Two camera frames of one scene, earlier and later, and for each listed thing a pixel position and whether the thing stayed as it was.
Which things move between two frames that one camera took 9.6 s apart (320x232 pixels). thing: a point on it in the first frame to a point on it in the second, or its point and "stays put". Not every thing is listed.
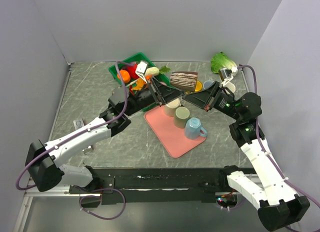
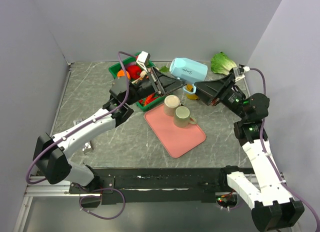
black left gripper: x=164 y=94 to x=165 y=84
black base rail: x=118 y=186 stays put
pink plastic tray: x=173 y=138 stays put
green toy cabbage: x=220 y=62 stays put
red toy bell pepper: x=132 y=69 stays put
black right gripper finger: x=206 y=107 to x=211 y=100
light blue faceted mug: x=193 y=129 to x=189 y=72
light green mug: x=181 y=115 stays put
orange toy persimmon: x=125 y=75 stays put
